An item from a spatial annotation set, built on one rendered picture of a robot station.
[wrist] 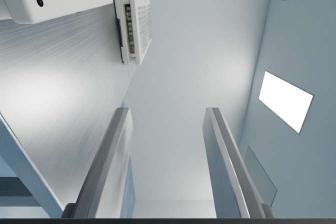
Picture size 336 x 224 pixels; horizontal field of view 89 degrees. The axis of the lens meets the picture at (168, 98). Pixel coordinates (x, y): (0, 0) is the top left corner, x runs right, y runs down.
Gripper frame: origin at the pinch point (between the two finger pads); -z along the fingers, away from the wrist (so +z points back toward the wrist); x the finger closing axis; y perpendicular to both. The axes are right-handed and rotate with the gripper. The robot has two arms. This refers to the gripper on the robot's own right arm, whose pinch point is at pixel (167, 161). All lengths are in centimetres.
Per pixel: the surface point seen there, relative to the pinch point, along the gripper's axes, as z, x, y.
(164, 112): -289, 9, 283
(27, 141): -9.0, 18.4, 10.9
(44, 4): -12.8, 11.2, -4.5
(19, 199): -7.7, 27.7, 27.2
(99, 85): -32.8, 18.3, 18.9
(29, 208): -41, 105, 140
